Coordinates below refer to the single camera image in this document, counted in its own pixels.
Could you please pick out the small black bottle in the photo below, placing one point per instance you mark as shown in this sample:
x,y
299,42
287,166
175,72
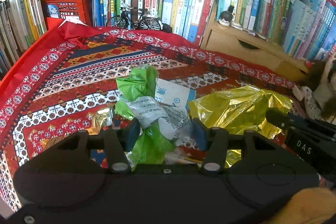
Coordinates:
x,y
226,17

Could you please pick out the white blue tissue pack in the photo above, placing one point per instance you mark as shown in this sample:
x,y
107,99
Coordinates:
x,y
172,94

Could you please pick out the person right hand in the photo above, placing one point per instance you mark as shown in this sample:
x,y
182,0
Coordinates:
x,y
312,205

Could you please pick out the green plastic bag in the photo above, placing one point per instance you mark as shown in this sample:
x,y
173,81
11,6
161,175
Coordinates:
x,y
137,101

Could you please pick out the red plastic crate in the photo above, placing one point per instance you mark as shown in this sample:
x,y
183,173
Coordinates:
x,y
67,9

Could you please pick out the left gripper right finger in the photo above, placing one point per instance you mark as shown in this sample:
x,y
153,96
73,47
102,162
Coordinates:
x,y
214,141

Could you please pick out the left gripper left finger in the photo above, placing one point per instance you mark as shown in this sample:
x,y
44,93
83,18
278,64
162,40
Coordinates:
x,y
117,143

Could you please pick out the brown haired doll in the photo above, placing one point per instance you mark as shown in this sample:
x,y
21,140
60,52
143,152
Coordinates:
x,y
317,90

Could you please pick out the red patterned tablecloth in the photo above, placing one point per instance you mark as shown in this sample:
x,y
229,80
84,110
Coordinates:
x,y
58,84

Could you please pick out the right row upright books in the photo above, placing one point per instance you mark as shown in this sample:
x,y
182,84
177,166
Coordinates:
x,y
304,28

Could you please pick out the small gold foil scrap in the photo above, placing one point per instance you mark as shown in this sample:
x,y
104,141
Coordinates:
x,y
102,119

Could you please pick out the gold foil wrapper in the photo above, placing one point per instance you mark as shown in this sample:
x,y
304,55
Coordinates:
x,y
240,109

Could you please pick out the miniature black bicycle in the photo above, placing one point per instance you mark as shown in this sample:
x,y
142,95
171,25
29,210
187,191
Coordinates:
x,y
132,18

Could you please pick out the wooden drawer shelf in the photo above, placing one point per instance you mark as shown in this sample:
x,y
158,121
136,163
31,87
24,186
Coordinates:
x,y
245,46

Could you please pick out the left row upright books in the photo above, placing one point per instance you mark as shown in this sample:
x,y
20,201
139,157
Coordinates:
x,y
22,23

